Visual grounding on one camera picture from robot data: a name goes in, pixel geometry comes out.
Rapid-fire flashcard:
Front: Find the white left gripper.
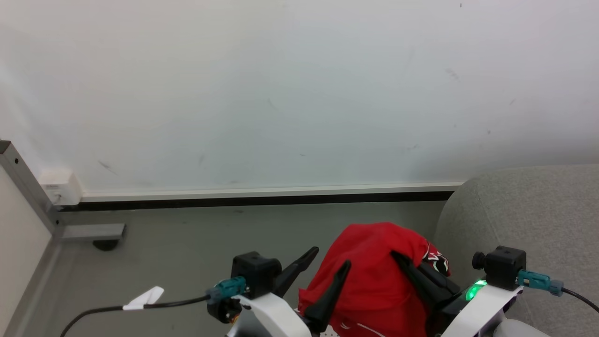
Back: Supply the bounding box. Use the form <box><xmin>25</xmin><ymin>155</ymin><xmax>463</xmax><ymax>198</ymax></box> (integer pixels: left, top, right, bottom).
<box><xmin>227</xmin><ymin>247</ymin><xmax>352</xmax><ymax>337</ymax></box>

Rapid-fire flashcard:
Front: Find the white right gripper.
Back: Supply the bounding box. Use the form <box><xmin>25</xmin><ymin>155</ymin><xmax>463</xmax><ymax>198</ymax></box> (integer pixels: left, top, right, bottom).
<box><xmin>390</xmin><ymin>251</ymin><xmax>523</xmax><ymax>337</ymax></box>

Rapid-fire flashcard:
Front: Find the red clothing item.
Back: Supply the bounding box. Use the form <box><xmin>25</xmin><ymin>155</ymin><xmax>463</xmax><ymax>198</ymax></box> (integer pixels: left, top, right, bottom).
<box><xmin>298</xmin><ymin>222</ymin><xmax>452</xmax><ymax>337</ymax></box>

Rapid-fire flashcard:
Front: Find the black and white baseboard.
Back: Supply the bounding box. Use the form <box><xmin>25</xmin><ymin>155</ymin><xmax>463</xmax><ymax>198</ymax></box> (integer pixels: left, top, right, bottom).
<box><xmin>58</xmin><ymin>181</ymin><xmax>467</xmax><ymax>212</ymax></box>

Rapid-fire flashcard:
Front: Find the grey fabric sofa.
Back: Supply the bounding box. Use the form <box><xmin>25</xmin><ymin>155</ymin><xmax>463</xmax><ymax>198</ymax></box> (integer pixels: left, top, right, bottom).
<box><xmin>432</xmin><ymin>164</ymin><xmax>599</xmax><ymax>337</ymax></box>

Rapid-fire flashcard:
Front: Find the white tape tag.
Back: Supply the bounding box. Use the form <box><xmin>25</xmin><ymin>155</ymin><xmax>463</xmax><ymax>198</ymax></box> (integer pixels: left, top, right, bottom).
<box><xmin>122</xmin><ymin>286</ymin><xmax>165</xmax><ymax>311</ymax></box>

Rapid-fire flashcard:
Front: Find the teal left camera cable connector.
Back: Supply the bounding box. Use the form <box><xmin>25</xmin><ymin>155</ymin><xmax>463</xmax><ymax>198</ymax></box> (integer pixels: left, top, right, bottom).
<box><xmin>206</xmin><ymin>276</ymin><xmax>248</xmax><ymax>305</ymax></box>

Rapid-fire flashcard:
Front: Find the teal camera cable connector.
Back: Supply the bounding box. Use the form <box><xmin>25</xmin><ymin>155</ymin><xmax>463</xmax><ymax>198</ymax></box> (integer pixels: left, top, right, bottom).
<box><xmin>206</xmin><ymin>276</ymin><xmax>248</xmax><ymax>305</ymax></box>
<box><xmin>517</xmin><ymin>270</ymin><xmax>565</xmax><ymax>297</ymax></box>

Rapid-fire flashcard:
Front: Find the teal right camera cable connector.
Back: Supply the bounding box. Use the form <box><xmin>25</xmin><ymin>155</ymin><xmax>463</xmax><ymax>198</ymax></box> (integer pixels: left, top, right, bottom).
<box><xmin>517</xmin><ymin>270</ymin><xmax>565</xmax><ymax>297</ymax></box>

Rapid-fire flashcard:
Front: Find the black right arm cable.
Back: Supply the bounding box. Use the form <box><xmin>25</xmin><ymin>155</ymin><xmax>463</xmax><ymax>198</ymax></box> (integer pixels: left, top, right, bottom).
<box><xmin>561</xmin><ymin>286</ymin><xmax>599</xmax><ymax>314</ymax></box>

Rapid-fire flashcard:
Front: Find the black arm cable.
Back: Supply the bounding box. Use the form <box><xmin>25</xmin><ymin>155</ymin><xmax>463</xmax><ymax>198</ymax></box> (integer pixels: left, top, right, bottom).
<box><xmin>561</xmin><ymin>286</ymin><xmax>599</xmax><ymax>314</ymax></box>
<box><xmin>59</xmin><ymin>294</ymin><xmax>212</xmax><ymax>337</ymax></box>

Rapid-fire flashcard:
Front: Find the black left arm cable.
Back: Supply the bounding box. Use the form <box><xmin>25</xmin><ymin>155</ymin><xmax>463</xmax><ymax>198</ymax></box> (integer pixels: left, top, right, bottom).
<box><xmin>59</xmin><ymin>294</ymin><xmax>212</xmax><ymax>337</ymax></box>

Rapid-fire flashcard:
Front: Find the white wall socket box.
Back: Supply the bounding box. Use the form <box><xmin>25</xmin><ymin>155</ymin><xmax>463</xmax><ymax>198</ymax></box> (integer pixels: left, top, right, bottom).
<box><xmin>38</xmin><ymin>169</ymin><xmax>84</xmax><ymax>207</ymax></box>

